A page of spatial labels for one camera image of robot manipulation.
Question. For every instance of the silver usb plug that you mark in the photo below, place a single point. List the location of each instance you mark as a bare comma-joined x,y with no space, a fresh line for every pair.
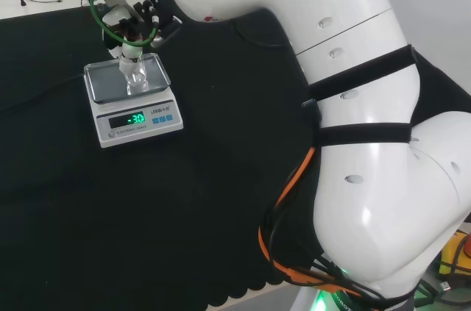
445,286

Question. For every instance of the small clear glass beaker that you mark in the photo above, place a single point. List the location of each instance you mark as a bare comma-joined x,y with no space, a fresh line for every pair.
138,85

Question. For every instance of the black bench cloth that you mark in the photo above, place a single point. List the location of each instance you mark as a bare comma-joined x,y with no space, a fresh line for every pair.
184,215

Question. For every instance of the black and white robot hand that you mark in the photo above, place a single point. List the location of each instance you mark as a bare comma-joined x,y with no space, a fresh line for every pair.
154,20

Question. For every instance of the white electronic balance steel pan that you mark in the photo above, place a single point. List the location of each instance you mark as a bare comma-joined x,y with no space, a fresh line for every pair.
136,127

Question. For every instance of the yellow stop button box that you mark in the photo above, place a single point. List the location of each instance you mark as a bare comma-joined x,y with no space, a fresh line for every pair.
456,256

